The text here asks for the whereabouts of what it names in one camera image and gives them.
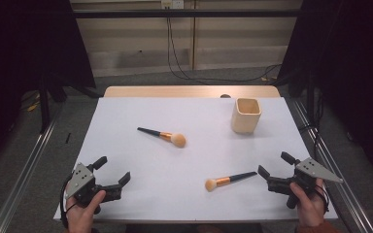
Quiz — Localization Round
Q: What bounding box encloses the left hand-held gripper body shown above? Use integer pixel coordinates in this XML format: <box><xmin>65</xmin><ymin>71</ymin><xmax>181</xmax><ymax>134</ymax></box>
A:
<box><xmin>65</xmin><ymin>162</ymin><xmax>124</xmax><ymax>215</ymax></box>

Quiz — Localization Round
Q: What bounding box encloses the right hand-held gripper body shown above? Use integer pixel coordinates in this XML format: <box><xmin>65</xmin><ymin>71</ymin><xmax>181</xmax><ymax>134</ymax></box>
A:
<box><xmin>266</xmin><ymin>157</ymin><xmax>344</xmax><ymax>210</ymax></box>

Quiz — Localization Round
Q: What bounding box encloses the square wooden cup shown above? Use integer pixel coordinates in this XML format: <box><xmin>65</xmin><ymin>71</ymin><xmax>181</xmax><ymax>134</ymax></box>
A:
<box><xmin>230</xmin><ymin>97</ymin><xmax>262</xmax><ymax>135</ymax></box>

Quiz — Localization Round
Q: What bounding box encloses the black handled makeup brush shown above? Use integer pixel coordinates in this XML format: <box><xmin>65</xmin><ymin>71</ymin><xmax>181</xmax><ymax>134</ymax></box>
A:
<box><xmin>204</xmin><ymin>171</ymin><xmax>258</xmax><ymax>192</ymax></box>
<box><xmin>137</xmin><ymin>126</ymin><xmax>187</xmax><ymax>149</ymax></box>

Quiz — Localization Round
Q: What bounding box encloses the person's left hand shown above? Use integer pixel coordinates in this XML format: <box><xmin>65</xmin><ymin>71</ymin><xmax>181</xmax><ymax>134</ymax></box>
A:
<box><xmin>65</xmin><ymin>189</ymin><xmax>107</xmax><ymax>232</ymax></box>

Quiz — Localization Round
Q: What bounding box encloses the person's right hand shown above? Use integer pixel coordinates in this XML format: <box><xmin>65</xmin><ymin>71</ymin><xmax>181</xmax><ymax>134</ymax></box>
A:
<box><xmin>289</xmin><ymin>178</ymin><xmax>328</xmax><ymax>229</ymax></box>

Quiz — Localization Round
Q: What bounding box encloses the white table board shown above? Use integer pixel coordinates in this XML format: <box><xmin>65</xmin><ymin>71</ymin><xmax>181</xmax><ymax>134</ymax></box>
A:
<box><xmin>52</xmin><ymin>96</ymin><xmax>339</xmax><ymax>223</ymax></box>

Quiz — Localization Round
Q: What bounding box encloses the yellow floor tape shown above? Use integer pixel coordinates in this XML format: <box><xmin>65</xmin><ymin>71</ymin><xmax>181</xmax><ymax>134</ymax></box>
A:
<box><xmin>26</xmin><ymin>92</ymin><xmax>42</xmax><ymax>113</ymax></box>

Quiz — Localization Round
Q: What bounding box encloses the wooden table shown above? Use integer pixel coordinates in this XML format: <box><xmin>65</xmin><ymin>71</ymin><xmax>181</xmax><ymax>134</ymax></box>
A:
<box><xmin>103</xmin><ymin>84</ymin><xmax>281</xmax><ymax>99</ymax></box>

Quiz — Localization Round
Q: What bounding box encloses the black curtain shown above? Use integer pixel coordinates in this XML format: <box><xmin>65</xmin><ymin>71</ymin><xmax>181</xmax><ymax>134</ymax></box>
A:
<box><xmin>0</xmin><ymin>0</ymin><xmax>97</xmax><ymax>169</ymax></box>
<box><xmin>275</xmin><ymin>0</ymin><xmax>373</xmax><ymax>187</ymax></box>

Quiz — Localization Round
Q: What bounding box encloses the left hand-held gripper black cable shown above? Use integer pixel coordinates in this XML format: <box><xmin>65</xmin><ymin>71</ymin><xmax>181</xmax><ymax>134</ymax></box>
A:
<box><xmin>59</xmin><ymin>174</ymin><xmax>79</xmax><ymax>229</ymax></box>

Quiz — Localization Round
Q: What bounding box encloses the hand-held gripper black cable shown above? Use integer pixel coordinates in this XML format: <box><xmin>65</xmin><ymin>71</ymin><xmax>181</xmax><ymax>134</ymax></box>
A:
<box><xmin>59</xmin><ymin>174</ymin><xmax>79</xmax><ymax>229</ymax></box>
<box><xmin>315</xmin><ymin>183</ymin><xmax>330</xmax><ymax>214</ymax></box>

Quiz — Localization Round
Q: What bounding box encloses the right hand-held gripper black cable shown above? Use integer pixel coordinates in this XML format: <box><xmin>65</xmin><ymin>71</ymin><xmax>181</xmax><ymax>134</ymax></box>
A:
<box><xmin>315</xmin><ymin>183</ymin><xmax>330</xmax><ymax>214</ymax></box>

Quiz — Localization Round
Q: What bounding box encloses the aluminium frame rail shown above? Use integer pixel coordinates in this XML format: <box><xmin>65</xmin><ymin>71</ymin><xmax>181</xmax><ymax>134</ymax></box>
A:
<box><xmin>0</xmin><ymin>102</ymin><xmax>66</xmax><ymax>233</ymax></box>
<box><xmin>288</xmin><ymin>97</ymin><xmax>373</xmax><ymax>233</ymax></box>

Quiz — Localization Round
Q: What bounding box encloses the black floor cable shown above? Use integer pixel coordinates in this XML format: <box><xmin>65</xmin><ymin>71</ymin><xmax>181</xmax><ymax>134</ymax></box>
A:
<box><xmin>298</xmin><ymin>93</ymin><xmax>325</xmax><ymax>159</ymax></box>

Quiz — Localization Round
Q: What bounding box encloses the black stand post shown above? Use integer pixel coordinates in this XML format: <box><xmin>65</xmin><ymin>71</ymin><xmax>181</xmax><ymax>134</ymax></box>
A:
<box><xmin>38</xmin><ymin>73</ymin><xmax>51</xmax><ymax>134</ymax></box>
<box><xmin>305</xmin><ymin>72</ymin><xmax>316</xmax><ymax>125</ymax></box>

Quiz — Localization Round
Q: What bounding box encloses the black wall cable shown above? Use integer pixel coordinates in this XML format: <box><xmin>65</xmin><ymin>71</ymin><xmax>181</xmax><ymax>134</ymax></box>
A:
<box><xmin>165</xmin><ymin>17</ymin><xmax>284</xmax><ymax>83</ymax></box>

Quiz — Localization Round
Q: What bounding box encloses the black horizontal frame bar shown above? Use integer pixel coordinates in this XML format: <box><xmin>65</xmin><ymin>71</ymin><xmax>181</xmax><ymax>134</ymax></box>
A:
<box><xmin>72</xmin><ymin>9</ymin><xmax>303</xmax><ymax>19</ymax></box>

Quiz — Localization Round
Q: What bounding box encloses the white wall socket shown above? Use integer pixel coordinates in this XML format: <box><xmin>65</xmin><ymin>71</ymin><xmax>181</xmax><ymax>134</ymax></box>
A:
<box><xmin>160</xmin><ymin>0</ymin><xmax>186</xmax><ymax>10</ymax></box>

